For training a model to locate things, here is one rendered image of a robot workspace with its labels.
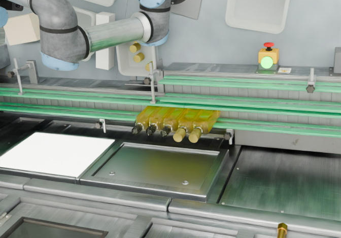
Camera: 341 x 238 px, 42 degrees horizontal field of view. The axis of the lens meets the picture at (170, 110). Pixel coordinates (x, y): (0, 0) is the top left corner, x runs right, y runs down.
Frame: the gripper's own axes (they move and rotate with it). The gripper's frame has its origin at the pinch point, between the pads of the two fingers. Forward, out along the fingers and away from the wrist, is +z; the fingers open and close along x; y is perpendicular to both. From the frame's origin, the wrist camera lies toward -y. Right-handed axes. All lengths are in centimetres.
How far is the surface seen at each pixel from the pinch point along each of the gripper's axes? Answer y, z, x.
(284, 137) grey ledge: -120, -3, 31
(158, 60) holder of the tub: -61, 8, 19
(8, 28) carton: 11.7, 4.0, 20.7
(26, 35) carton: 2.1, 3.9, 21.7
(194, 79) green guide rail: -81, -4, 16
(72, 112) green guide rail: -31, -11, 45
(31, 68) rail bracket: -4.0, -2.6, 34.3
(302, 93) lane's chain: -121, -1, 12
